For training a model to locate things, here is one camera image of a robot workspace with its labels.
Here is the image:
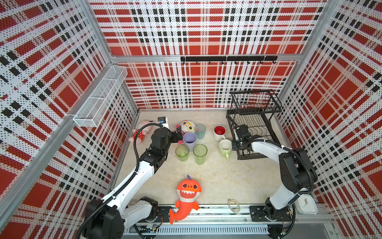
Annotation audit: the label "light green ceramic mug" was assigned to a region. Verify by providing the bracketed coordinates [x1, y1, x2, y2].
[219, 139, 232, 159]

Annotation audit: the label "black wire dish rack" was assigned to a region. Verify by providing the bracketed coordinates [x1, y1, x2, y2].
[226, 90, 282, 160]

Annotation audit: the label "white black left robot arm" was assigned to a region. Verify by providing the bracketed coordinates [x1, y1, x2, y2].
[75, 123, 183, 239]

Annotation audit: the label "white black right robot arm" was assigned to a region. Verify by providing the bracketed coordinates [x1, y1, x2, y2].
[232, 124, 318, 221]

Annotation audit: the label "purple plastic cup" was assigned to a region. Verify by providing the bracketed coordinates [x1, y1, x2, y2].
[183, 132, 198, 152]

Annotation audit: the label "pink plush yellow glasses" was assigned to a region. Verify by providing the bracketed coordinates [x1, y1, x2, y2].
[176, 120, 196, 136]

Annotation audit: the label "short green plastic cup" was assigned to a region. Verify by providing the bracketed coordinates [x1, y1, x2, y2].
[175, 145, 189, 162]

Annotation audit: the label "white mug red inside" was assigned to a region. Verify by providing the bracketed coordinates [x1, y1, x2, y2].
[213, 125, 226, 141]

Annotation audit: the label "teal translucent plastic cup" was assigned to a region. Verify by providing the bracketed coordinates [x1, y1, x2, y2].
[195, 124, 207, 139]

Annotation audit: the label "tall green plastic cup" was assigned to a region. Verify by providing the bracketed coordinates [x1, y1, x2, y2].
[193, 144, 208, 165]

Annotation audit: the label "pink pig plush red dress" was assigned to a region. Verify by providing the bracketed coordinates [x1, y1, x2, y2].
[128, 120, 153, 144]

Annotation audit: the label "orange shark plush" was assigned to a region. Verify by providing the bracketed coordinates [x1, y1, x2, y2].
[169, 175, 202, 225]

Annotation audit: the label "rubber band loop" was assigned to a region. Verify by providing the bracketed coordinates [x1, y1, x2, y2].
[228, 199, 241, 213]

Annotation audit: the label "white kitchen timer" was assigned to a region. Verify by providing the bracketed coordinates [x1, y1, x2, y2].
[294, 194, 318, 215]

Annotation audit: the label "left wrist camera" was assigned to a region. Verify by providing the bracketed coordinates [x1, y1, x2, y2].
[158, 117, 169, 129]

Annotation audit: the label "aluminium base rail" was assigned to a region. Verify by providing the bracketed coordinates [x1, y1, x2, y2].
[124, 204, 339, 239]

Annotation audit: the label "black wall hook rail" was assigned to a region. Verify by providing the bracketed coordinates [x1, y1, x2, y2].
[180, 55, 278, 63]

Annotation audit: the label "white wire wall basket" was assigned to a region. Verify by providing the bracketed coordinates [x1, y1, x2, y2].
[74, 65, 127, 127]

